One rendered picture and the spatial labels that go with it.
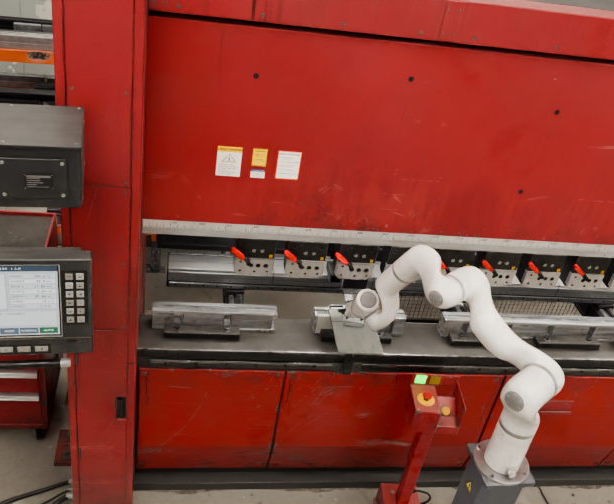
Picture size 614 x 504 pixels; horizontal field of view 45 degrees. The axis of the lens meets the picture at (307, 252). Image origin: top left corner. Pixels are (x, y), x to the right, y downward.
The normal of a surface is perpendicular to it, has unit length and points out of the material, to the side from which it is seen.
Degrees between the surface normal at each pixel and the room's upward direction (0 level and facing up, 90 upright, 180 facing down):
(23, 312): 90
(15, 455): 0
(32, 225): 0
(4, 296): 90
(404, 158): 90
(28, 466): 0
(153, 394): 90
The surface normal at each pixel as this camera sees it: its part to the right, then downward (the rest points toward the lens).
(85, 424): 0.13, 0.57
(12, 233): 0.15, -0.82
